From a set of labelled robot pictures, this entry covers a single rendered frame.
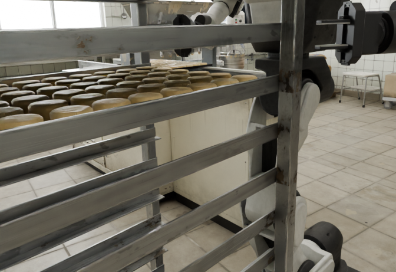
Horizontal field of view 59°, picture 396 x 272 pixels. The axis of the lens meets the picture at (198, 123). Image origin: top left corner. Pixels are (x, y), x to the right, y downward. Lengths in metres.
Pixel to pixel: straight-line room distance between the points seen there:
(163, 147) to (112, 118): 1.87
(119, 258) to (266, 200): 0.67
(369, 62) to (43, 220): 5.80
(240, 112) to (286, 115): 1.12
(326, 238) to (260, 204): 0.49
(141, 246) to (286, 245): 0.35
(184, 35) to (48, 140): 0.22
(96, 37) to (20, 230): 0.21
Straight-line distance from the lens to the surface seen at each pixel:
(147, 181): 0.47
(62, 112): 0.44
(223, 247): 0.64
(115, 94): 0.54
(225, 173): 1.96
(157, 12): 2.23
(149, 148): 1.00
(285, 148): 0.67
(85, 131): 0.40
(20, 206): 0.87
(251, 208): 1.11
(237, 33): 0.55
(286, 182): 0.70
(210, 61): 2.60
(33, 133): 0.38
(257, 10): 1.01
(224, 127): 1.87
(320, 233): 1.52
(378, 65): 5.97
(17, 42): 0.37
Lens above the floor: 1.15
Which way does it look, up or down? 15 degrees down
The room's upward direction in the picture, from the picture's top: 2 degrees counter-clockwise
